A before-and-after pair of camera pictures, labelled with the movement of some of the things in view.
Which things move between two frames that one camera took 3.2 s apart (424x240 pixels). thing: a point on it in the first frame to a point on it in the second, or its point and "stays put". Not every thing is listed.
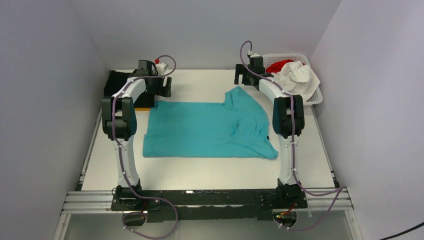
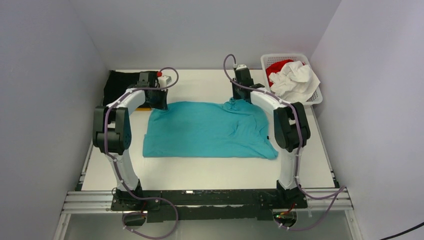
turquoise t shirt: [238, 127] stays put
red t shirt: [276, 67] stays put
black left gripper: [162, 91] to [163, 104]
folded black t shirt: [116, 80] stays put
